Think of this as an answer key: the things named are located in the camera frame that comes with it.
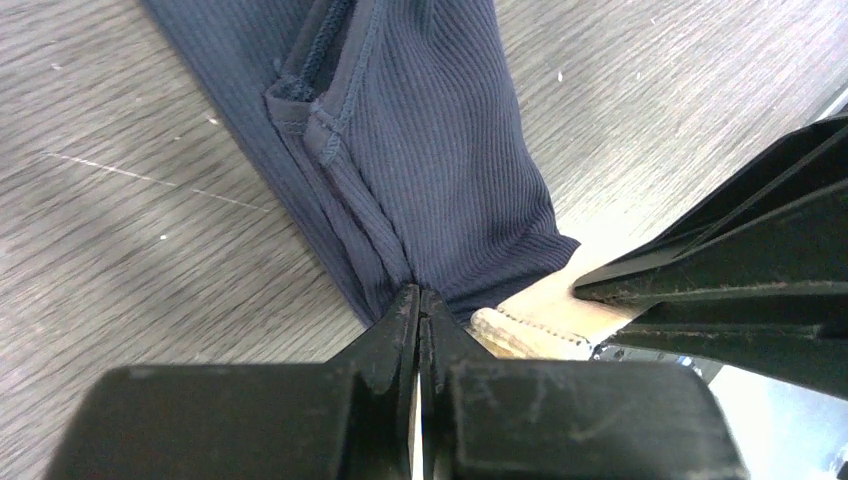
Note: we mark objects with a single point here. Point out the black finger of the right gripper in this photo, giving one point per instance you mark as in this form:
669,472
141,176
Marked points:
799,342
778,226

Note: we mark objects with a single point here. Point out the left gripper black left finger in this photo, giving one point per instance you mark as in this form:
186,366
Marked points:
349,417

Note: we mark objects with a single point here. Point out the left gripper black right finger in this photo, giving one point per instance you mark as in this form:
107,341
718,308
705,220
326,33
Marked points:
490,418

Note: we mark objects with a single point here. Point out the navy underwear cream waistband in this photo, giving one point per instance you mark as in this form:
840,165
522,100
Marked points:
391,132

